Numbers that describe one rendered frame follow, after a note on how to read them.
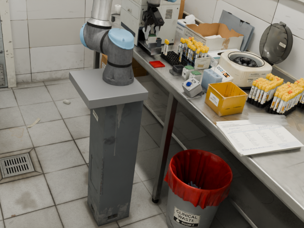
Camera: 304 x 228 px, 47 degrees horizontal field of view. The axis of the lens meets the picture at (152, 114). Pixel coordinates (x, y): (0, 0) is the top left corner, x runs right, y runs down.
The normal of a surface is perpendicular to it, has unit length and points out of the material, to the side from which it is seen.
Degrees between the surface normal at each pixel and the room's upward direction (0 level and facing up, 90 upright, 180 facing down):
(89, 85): 1
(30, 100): 0
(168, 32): 90
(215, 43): 93
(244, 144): 1
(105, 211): 90
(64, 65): 90
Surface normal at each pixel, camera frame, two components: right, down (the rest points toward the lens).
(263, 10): -0.88, 0.16
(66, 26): 0.46, 0.52
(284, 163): 0.12, -0.83
